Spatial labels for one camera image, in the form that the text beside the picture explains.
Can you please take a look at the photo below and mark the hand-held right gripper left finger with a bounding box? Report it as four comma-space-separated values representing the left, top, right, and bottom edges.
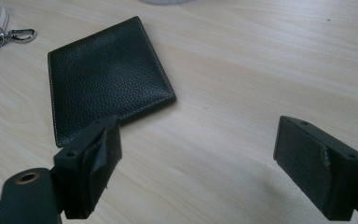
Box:
53, 115, 123, 220

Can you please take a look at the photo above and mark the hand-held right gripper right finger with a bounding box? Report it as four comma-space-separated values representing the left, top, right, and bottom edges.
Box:
273, 115, 358, 222

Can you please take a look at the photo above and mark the black leather wallet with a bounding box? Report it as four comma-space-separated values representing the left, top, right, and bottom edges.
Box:
47, 16, 178, 148

